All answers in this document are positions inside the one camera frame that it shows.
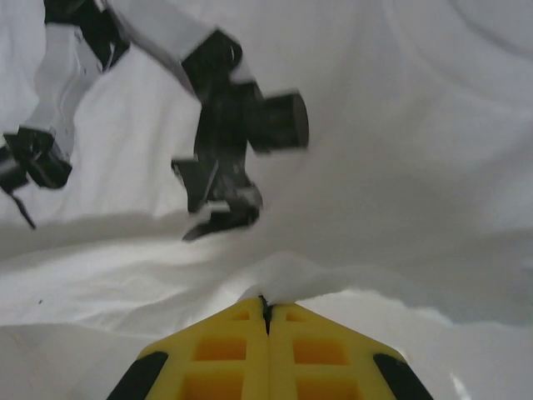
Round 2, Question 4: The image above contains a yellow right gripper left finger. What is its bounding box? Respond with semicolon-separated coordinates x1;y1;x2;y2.
106;296;270;400

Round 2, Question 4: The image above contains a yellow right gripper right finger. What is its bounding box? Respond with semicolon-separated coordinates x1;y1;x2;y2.
266;302;436;400

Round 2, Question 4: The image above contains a white t-shirt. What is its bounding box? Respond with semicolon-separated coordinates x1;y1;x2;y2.
0;0;533;400

